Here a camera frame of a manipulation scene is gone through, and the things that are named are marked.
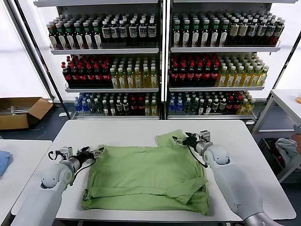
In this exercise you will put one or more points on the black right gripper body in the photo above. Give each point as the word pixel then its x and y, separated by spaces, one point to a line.
pixel 192 142

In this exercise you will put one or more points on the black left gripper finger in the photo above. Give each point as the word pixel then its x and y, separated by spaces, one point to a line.
pixel 85 149
pixel 97 151

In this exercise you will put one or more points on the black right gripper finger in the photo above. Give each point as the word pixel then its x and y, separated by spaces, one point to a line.
pixel 179 141
pixel 191 136

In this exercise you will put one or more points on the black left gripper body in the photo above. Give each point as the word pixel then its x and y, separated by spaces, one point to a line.
pixel 84 156

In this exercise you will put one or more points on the green printed t-shirt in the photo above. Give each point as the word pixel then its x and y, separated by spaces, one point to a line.
pixel 141 169

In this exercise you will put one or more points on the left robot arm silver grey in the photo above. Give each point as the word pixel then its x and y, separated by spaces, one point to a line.
pixel 35 202

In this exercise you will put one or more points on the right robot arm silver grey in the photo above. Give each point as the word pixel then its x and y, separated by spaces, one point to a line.
pixel 225 183

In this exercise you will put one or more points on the dark green soda bottle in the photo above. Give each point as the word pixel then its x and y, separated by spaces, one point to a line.
pixel 187 107
pixel 194 107
pixel 98 109
pixel 92 109

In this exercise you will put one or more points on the dark bottle white cap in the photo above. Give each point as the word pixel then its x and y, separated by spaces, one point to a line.
pixel 208 108
pixel 113 110
pixel 201 108
pixel 105 110

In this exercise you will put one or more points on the blue water bottle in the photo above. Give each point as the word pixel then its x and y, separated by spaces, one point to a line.
pixel 179 108
pixel 172 108
pixel 77 108
pixel 84 109

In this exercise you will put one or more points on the dark bottle pale label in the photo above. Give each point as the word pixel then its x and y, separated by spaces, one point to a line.
pixel 119 109
pixel 222 107
pixel 215 107
pixel 125 108

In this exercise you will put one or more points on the yellow drink bottle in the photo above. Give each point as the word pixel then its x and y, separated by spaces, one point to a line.
pixel 243 108
pixel 154 110
pixel 255 80
pixel 221 80
pixel 147 110
pixel 122 81
pixel 262 79
pixel 250 107
pixel 230 80
pixel 146 81
pixel 138 81
pixel 238 80
pixel 247 80
pixel 154 81
pixel 130 81
pixel 114 81

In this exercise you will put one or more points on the white paper scrap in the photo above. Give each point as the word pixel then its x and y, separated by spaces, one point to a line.
pixel 63 115

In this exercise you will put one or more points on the red cap cola bottle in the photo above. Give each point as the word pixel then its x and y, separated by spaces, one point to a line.
pixel 74 77
pixel 182 77
pixel 133 108
pixel 67 77
pixel 214 77
pixel 98 77
pixel 236 106
pixel 106 77
pixel 191 77
pixel 174 77
pixel 82 77
pixel 140 108
pixel 90 77
pixel 199 77
pixel 230 106
pixel 206 77

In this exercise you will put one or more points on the dark storage bin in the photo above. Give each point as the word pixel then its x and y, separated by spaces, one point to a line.
pixel 268 153

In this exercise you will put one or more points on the open cardboard box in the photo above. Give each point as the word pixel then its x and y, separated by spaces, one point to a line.
pixel 14 122

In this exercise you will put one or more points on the grey packaged parts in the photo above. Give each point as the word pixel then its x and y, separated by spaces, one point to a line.
pixel 18 110

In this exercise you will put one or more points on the blue folded cloth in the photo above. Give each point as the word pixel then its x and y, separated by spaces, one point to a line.
pixel 4 162

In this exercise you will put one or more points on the red cloth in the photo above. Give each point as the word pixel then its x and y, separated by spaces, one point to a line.
pixel 279 160

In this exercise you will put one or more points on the white metal shelf rack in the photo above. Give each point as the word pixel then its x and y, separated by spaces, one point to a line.
pixel 105 51
pixel 223 50

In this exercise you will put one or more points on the grey blue cloth pile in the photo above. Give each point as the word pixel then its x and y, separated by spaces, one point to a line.
pixel 287 148

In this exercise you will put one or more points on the dark tea bottle green cap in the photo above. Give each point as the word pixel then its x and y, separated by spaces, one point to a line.
pixel 214 35
pixel 97 38
pixel 70 38
pixel 79 38
pixel 185 35
pixel 223 35
pixel 61 39
pixel 195 35
pixel 88 38
pixel 176 35
pixel 204 35
pixel 53 39

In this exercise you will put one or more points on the dark bottle white blue label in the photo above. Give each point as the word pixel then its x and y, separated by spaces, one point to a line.
pixel 152 32
pixel 123 33
pixel 252 31
pixel 106 33
pixel 261 31
pixel 278 32
pixel 142 32
pixel 133 33
pixel 114 33
pixel 270 32

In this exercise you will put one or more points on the dark bottle beige label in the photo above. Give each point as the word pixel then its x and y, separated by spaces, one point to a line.
pixel 233 32
pixel 243 31

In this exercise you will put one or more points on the orange object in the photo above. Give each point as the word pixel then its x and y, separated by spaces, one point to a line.
pixel 298 100

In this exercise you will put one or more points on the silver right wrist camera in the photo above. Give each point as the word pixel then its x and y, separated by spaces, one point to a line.
pixel 206 135

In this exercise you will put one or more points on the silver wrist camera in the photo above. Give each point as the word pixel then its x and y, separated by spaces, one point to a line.
pixel 206 135
pixel 66 151

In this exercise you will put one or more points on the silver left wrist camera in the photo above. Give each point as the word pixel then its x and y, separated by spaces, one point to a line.
pixel 66 151

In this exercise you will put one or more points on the black slanted frame pole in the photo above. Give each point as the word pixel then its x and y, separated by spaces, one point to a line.
pixel 45 66
pixel 287 59

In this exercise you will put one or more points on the white metal frame table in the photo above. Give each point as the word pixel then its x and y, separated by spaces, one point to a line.
pixel 282 94

